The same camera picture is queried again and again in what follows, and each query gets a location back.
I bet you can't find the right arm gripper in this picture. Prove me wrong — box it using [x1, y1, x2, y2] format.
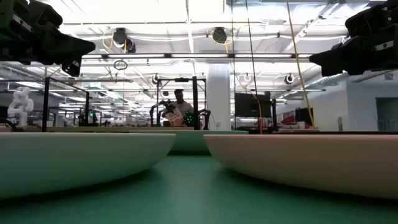
[310, 0, 398, 77]

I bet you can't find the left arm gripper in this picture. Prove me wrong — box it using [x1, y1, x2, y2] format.
[0, 0, 96, 77]

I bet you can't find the beige bowl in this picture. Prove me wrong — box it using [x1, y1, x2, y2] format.
[203, 134, 398, 200]

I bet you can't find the green round plate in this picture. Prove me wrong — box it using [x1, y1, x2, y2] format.
[129, 129, 249, 156]

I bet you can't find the small black monitor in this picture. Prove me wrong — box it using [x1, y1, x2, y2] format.
[294, 107, 314, 127]

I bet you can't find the white robot figure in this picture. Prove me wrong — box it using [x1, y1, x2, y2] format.
[6, 86, 35, 128]

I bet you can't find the large black monitor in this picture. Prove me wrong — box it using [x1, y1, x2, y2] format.
[234, 92, 272, 118]

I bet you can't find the person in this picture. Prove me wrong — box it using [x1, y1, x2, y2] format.
[169, 89, 194, 127]

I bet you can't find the white round pillar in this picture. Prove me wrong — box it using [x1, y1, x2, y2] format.
[206, 63, 232, 131]

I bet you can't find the long ceiling light strip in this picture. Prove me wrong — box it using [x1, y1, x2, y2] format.
[81, 53, 312, 59]

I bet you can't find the green lit device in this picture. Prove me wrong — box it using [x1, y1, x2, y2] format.
[183, 111, 195, 127]

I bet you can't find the green table mat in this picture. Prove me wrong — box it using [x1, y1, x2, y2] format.
[0, 151, 398, 224]

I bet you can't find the silver ventilation duct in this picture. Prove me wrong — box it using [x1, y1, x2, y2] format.
[306, 71, 351, 90]

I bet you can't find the hanging black cable ring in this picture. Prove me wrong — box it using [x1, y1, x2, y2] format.
[113, 59, 129, 71]

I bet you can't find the yellow cable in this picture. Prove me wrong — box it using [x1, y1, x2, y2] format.
[285, 0, 317, 129]

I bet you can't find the black cable with loop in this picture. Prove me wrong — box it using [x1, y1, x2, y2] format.
[244, 0, 261, 100]

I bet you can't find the orange hanging cable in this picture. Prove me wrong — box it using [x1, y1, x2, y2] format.
[251, 92, 264, 135]

